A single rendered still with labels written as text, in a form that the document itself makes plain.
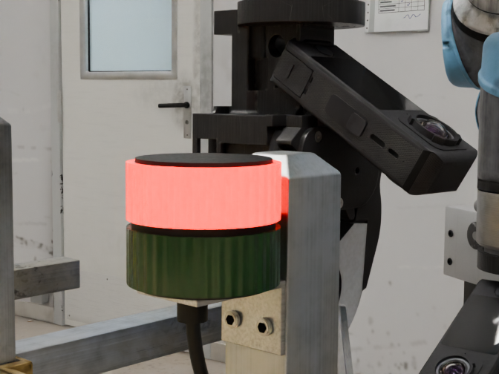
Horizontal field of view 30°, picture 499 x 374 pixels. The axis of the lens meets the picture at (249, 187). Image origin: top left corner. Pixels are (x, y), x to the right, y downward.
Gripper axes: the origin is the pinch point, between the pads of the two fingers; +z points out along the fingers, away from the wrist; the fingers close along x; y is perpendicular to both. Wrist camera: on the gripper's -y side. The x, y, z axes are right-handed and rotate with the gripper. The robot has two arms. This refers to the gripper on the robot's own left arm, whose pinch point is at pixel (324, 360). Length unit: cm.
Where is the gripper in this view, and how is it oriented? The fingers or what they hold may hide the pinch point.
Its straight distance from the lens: 53.6
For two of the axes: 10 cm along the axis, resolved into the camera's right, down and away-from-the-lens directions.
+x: -6.8, 0.7, -7.3
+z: -0.1, 9.9, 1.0
